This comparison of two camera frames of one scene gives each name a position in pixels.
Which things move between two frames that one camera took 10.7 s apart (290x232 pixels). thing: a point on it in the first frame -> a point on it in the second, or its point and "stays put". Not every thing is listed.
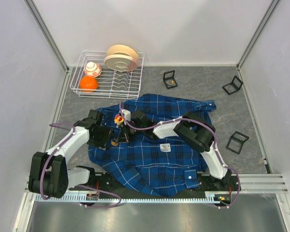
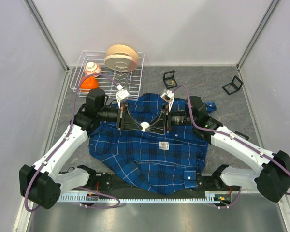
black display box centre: (169, 79) stays put
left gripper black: (107, 132) -> (129, 122)
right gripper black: (123, 137) -> (158, 126)
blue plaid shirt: (165, 166) stays put
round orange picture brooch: (170, 82) stays put
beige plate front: (121, 62) stays put
